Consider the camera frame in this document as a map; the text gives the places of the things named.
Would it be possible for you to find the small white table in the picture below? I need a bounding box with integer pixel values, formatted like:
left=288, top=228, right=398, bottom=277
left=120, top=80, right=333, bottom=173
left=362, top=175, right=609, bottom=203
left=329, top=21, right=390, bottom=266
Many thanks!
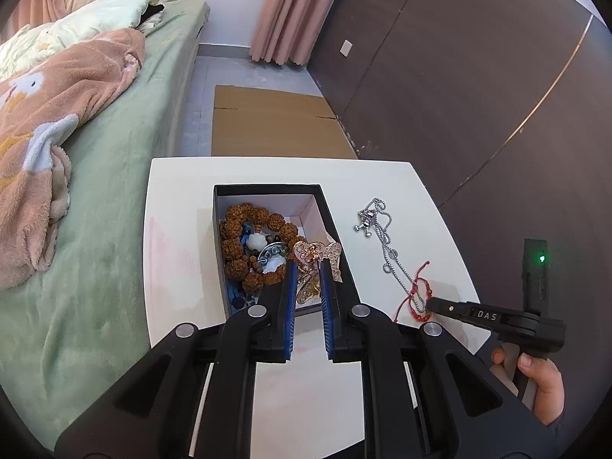
left=143, top=157, right=481, bottom=459

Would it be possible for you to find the dark brown wardrobe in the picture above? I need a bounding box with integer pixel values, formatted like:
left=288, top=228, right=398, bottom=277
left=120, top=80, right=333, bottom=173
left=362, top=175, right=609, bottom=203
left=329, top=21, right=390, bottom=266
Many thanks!
left=306, top=0, right=612, bottom=393

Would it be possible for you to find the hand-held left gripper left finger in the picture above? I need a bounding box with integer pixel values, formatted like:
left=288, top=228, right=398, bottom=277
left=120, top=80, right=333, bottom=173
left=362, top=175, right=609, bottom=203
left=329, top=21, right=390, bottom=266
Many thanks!
left=54, top=259, right=299, bottom=459

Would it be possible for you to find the brown bead bracelet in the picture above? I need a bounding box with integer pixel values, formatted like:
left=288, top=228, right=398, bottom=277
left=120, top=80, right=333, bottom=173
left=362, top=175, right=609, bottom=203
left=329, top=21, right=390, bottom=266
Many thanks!
left=219, top=203, right=309, bottom=297

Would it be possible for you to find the flat brown cardboard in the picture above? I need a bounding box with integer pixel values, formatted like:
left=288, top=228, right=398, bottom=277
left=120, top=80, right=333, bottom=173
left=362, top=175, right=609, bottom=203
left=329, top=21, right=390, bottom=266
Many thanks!
left=210, top=85, right=359, bottom=158

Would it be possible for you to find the pale green quilt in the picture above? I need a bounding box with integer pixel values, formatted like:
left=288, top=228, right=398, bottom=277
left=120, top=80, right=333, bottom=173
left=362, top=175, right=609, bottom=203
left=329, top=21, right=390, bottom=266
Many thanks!
left=0, top=0, right=166, bottom=82

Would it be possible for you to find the person's right hand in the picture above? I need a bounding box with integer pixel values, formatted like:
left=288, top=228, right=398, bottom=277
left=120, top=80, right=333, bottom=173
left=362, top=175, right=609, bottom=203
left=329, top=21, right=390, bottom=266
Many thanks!
left=490, top=348, right=566, bottom=425

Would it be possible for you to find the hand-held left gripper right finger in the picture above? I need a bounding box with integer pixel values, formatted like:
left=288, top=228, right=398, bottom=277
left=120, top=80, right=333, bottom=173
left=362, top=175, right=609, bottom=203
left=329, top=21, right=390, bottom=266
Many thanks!
left=319, top=258, right=562, bottom=459

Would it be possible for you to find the black box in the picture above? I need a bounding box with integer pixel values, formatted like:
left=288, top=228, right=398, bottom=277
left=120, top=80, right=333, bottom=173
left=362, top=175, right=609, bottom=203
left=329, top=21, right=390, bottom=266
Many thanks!
left=212, top=183, right=361, bottom=319

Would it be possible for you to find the silver chain necklace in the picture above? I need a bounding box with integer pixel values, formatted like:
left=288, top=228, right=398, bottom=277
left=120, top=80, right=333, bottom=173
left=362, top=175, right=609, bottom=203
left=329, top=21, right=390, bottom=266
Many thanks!
left=355, top=196, right=431, bottom=316

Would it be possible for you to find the pink floral fleece blanket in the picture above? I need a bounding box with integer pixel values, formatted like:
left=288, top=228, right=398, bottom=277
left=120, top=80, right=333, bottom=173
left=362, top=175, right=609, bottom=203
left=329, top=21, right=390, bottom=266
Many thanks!
left=0, top=29, right=146, bottom=290

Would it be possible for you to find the red string bracelet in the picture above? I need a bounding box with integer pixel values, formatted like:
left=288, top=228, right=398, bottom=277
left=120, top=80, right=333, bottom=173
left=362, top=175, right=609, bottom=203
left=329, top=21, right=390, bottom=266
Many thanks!
left=393, top=260, right=435, bottom=323

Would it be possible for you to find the bed with green sheet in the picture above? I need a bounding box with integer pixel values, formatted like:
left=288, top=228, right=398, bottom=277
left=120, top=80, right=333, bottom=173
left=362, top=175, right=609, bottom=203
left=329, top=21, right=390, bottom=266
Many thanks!
left=0, top=0, right=211, bottom=422

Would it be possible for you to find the gold butterfly brooch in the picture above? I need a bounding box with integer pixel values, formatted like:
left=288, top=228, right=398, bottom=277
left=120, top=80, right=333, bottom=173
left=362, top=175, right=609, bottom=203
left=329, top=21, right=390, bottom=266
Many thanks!
left=291, top=240, right=344, bottom=304

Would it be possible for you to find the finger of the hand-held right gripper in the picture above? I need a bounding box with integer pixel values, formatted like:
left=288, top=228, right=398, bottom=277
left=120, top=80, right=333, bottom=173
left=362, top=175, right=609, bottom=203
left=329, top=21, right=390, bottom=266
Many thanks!
left=425, top=296, right=512, bottom=328

